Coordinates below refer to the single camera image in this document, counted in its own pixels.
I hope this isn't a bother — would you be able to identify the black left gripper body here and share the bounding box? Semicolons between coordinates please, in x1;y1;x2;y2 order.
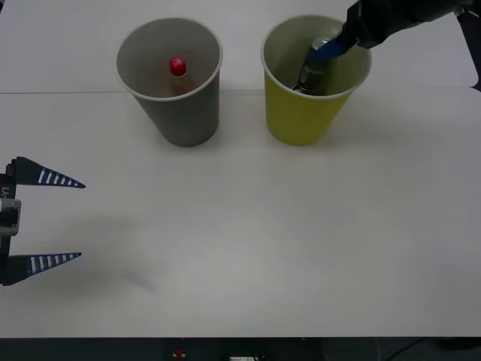
0;173;17;260

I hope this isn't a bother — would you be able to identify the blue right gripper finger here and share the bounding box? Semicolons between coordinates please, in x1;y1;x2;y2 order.
308;37;349;62

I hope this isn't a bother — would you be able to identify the grey plastic bin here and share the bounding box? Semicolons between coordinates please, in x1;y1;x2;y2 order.
115;17;223;147

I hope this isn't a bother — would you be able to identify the black drink can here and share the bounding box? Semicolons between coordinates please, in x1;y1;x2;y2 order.
295;35;341;95

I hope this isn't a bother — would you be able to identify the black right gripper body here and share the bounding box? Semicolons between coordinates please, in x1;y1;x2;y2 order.
340;0;405;50

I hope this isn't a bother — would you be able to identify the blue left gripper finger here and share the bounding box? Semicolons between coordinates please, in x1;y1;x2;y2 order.
6;156;86;189
0;252;83;287

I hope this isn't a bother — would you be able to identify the yellow-green plastic bin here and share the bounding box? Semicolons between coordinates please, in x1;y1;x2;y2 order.
261;14;373;147

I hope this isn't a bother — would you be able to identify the red-capped plastic bottle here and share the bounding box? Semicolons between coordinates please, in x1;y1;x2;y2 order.
165;56;198;99

